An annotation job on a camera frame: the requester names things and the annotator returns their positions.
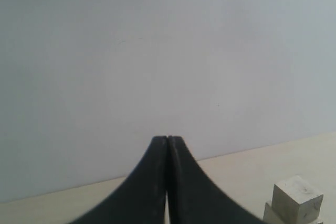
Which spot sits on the medium wooden cube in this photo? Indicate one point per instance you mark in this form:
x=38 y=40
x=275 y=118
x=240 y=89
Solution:
x=270 y=214

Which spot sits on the small wooden cube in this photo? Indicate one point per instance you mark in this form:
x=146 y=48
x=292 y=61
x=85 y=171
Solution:
x=296 y=201

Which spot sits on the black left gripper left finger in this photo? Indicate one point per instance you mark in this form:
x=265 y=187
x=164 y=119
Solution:
x=141 y=197

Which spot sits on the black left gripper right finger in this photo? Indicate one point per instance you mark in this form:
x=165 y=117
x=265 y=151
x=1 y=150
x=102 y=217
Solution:
x=193 y=197

